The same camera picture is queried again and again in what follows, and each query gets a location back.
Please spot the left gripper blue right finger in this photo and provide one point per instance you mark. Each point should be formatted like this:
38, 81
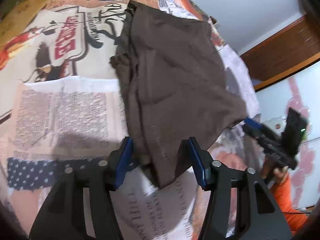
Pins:
201, 162

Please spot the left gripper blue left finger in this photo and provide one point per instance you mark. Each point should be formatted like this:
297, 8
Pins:
119, 163

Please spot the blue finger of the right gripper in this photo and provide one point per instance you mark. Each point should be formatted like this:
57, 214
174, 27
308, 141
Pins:
252, 124

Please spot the dark brown t-shirt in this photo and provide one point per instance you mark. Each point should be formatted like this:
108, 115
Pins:
173, 84

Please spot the orange sleeve forearm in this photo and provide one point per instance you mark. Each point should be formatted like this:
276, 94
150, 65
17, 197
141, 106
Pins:
282, 194

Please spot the printed newspaper-pattern bed sheet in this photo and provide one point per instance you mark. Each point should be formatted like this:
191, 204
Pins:
72, 121

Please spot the brown wooden door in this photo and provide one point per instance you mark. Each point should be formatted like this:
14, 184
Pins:
287, 52

